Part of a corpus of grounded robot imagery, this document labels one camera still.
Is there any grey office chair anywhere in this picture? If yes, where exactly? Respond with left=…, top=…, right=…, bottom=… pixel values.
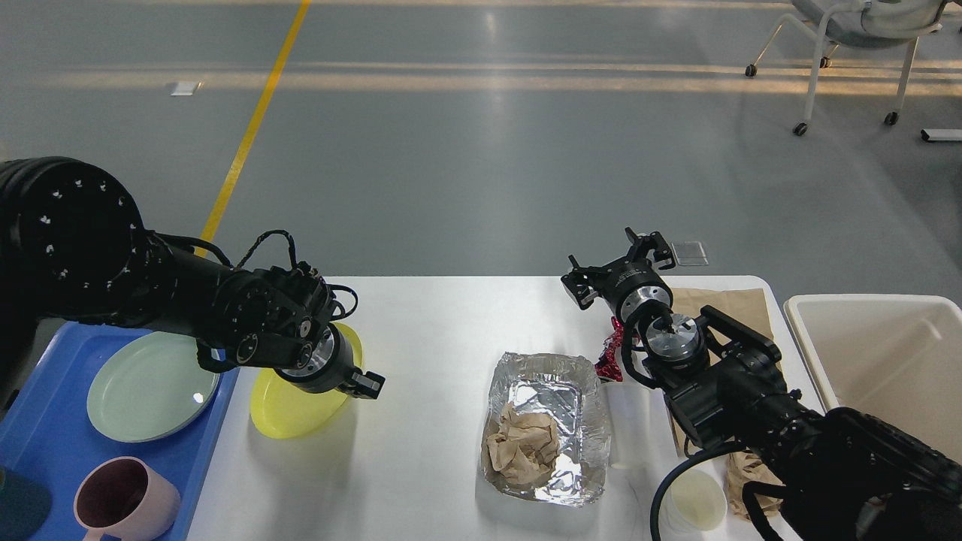
left=743, top=1, right=948, bottom=137

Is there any floor outlet plate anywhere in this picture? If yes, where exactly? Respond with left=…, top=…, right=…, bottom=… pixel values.
left=166, top=81, right=203, bottom=97
left=670, top=242, right=710, bottom=267

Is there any crumpled brown paper ball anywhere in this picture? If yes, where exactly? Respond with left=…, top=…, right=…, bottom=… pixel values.
left=485, top=403, right=561, bottom=488

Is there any floor outlet plate right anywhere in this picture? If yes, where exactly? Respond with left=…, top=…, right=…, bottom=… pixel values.
left=670, top=242, right=710, bottom=267

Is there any white object far right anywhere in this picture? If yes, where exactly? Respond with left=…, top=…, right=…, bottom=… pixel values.
left=921, top=128, right=962, bottom=143

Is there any brown paper bag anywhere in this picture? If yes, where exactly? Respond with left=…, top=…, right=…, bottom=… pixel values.
left=673, top=288, right=782, bottom=521

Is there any white paper cup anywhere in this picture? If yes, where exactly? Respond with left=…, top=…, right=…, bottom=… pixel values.
left=659, top=469, right=728, bottom=534

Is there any yellow plate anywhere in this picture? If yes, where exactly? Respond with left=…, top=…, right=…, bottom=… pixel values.
left=250, top=322, right=364, bottom=439

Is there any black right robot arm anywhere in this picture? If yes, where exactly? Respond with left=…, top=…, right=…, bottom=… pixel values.
left=562, top=228, right=961, bottom=540

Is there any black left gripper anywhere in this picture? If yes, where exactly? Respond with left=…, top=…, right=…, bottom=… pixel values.
left=274, top=325, right=387, bottom=400

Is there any floor outlet plate left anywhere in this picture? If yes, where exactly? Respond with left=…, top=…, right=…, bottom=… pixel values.
left=166, top=81, right=203, bottom=97

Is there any pale green plate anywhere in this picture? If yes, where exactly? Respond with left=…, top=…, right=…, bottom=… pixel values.
left=86, top=332, right=221, bottom=444

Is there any blue plastic tray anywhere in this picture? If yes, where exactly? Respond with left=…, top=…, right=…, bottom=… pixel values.
left=1, top=322, right=238, bottom=540

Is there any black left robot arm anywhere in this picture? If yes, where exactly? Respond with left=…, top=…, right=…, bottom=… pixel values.
left=1, top=156, right=386, bottom=398

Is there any red snack wrapper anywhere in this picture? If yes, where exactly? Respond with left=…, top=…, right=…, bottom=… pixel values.
left=594, top=316, right=624, bottom=383

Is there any pink mug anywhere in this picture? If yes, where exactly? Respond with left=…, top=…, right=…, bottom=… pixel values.
left=73, top=456, right=181, bottom=540

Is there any dark teal mug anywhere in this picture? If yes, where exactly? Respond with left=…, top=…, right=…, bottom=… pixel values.
left=1, top=468, right=52, bottom=540

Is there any aluminium foil tray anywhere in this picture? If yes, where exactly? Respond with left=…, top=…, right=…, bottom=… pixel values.
left=479, top=352, right=610, bottom=508

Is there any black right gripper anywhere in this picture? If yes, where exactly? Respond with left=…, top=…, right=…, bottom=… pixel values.
left=561, top=228, right=676, bottom=323

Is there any white plastic bin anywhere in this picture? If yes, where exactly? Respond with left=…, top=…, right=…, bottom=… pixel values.
left=783, top=294, right=961, bottom=461

